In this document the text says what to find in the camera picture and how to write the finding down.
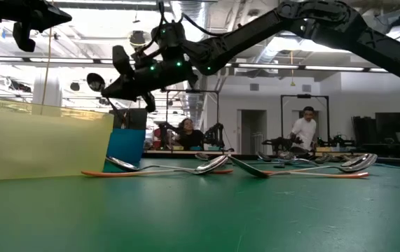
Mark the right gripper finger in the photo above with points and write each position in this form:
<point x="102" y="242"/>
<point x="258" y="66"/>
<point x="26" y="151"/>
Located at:
<point x="126" y="94"/>
<point x="122" y="59"/>

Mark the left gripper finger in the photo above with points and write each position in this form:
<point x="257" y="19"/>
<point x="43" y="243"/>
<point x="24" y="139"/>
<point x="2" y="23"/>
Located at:
<point x="22" y="38"/>
<point x="47" y="10"/>

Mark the blue plastic bin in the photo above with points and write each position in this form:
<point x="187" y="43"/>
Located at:
<point x="126" y="145"/>

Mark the yellow-green plastic tray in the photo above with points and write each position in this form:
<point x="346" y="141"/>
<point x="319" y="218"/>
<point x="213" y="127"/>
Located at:
<point x="38" y="147"/>

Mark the background black robot arm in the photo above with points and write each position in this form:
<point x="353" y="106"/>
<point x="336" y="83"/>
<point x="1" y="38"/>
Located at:
<point x="280" y="143"/>
<point x="166" y="134"/>
<point x="215" y="134"/>
<point x="336" y="141"/>

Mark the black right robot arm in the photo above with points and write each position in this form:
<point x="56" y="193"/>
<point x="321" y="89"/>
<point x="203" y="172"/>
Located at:
<point x="325" y="24"/>

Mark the black ceiling dome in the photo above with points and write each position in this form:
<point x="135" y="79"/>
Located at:
<point x="137" y="38"/>

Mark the silver metal spoon centre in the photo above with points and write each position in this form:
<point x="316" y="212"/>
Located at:
<point x="120" y="163"/>

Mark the person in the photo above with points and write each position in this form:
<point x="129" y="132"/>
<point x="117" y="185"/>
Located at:
<point x="304" y="131"/>
<point x="190" y="138"/>

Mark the ceiling light strip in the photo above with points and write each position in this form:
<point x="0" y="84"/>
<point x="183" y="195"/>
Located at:
<point x="334" y="68"/>
<point x="268" y="66"/>

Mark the green table mat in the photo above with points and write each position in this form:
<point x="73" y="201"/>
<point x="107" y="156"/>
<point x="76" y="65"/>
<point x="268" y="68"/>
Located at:
<point x="199" y="217"/>

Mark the black monitor cluster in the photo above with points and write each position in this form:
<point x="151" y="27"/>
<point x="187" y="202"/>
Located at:
<point x="392" y="126"/>

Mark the black gantry frame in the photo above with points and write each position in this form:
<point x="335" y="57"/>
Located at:
<point x="192" y="91"/>
<point x="304" y="96"/>

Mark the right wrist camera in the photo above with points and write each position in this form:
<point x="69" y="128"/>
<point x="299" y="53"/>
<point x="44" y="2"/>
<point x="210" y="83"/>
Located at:
<point x="170" y="35"/>

